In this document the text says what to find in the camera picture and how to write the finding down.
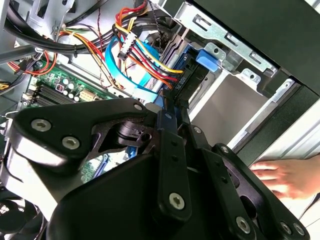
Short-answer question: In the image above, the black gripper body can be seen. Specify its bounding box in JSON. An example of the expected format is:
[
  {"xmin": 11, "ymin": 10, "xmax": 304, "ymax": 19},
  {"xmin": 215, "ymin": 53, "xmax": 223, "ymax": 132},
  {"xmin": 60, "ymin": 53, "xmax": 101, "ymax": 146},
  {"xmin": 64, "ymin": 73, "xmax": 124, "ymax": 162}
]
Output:
[{"xmin": 46, "ymin": 152, "xmax": 234, "ymax": 240}]

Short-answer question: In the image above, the orange yellow power wire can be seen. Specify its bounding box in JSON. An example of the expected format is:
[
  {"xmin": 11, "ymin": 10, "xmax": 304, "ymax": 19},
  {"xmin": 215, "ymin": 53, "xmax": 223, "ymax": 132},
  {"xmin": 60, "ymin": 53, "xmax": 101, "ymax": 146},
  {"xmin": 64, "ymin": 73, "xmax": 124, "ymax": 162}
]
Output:
[{"xmin": 111, "ymin": 6, "xmax": 201, "ymax": 110}]

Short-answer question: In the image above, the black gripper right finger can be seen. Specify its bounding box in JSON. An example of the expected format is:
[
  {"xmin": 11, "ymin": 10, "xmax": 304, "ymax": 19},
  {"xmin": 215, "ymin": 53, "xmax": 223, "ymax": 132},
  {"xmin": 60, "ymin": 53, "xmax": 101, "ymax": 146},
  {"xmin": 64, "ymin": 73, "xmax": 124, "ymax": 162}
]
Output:
[{"xmin": 181, "ymin": 109, "xmax": 311, "ymax": 240}]

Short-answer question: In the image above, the hard disk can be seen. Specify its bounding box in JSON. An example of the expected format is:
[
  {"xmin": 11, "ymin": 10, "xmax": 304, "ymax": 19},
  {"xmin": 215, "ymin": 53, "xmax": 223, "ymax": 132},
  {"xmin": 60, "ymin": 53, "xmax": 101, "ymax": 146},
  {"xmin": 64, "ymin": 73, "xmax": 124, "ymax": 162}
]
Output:
[{"xmin": 154, "ymin": 46, "xmax": 223, "ymax": 111}]

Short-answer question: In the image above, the bare person hand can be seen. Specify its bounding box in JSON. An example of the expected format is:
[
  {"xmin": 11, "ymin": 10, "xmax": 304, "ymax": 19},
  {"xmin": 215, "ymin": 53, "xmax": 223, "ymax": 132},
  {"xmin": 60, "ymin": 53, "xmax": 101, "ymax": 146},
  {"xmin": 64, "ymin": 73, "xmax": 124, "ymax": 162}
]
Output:
[{"xmin": 249, "ymin": 153, "xmax": 320, "ymax": 201}]

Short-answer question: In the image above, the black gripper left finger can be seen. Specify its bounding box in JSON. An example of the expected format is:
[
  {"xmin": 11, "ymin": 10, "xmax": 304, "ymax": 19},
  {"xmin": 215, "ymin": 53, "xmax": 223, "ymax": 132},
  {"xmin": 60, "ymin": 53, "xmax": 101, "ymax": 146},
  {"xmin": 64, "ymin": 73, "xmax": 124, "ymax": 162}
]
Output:
[{"xmin": 6, "ymin": 92, "xmax": 192, "ymax": 221}]

